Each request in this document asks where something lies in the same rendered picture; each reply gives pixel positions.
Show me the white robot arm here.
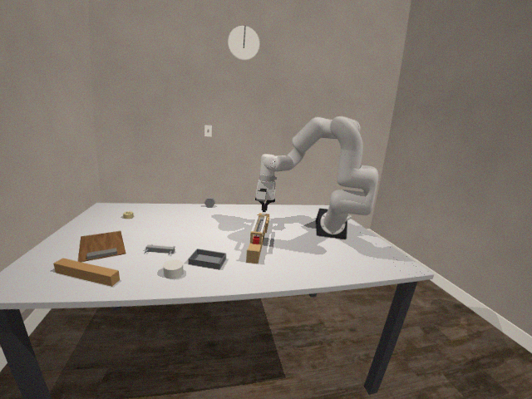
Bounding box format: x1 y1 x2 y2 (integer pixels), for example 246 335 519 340
259 116 378 234

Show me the grey flat bar with small pins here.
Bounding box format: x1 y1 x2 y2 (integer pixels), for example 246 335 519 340
145 245 175 254

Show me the brown wooden clipboard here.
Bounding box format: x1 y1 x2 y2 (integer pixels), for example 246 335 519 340
78 231 126 262

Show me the wooden batten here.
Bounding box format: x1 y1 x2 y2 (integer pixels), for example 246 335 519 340
54 259 120 286

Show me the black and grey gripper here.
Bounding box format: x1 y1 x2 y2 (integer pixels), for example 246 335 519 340
255 180 276 213

